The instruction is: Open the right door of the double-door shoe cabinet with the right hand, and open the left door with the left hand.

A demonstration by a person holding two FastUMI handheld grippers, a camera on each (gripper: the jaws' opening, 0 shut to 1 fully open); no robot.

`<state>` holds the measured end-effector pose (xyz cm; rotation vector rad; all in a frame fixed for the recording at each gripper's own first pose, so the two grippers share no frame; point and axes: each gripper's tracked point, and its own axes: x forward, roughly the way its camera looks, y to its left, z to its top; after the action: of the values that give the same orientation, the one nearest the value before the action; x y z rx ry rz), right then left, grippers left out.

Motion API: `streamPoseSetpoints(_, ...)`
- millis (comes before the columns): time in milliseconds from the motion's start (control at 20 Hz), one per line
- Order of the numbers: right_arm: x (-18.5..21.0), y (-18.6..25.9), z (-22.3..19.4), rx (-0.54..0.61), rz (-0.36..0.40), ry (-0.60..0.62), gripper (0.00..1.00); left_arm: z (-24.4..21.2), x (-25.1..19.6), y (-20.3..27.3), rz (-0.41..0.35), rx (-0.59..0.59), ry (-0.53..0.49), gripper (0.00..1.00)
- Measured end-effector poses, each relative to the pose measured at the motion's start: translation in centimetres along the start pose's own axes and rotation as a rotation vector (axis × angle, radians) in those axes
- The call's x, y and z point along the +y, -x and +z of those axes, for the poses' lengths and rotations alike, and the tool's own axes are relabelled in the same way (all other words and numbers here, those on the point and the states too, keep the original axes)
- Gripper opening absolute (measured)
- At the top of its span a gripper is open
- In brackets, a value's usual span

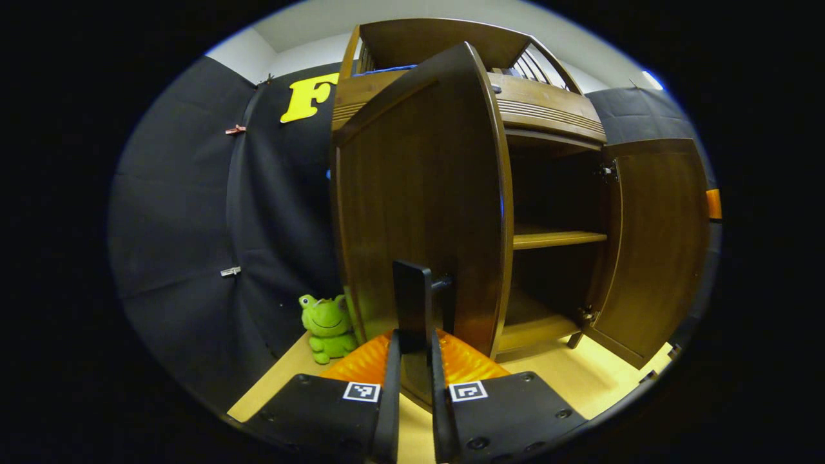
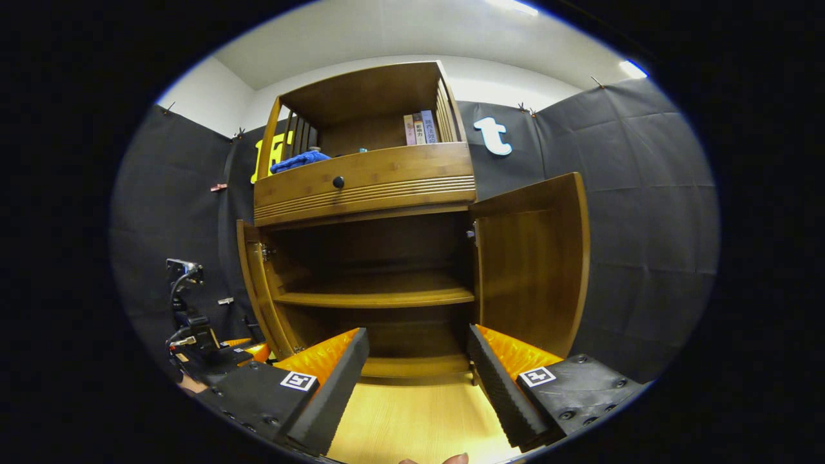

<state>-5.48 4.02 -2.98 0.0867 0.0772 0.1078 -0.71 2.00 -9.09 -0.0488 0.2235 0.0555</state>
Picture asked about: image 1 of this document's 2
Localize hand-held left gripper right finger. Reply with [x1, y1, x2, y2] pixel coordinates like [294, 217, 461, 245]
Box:
[431, 329, 588, 464]

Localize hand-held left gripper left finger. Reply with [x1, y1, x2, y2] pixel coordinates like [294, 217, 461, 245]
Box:
[242, 329, 402, 464]

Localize wooden cabinet door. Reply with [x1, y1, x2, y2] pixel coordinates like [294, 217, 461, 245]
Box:
[330, 42, 514, 413]
[583, 137, 711, 369]

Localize black door handle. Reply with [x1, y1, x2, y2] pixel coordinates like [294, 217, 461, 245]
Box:
[393, 260, 455, 354]

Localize wooden double-door shoe cabinet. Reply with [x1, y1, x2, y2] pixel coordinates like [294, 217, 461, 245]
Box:
[332, 18, 610, 354]

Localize green frog plush toy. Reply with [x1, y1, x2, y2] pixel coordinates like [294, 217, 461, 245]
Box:
[298, 294, 358, 365]

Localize wooden inner shelf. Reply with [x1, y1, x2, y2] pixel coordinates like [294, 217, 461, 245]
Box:
[514, 224, 608, 251]

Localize blue folded cloth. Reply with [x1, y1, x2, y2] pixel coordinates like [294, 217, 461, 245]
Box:
[353, 64, 418, 77]

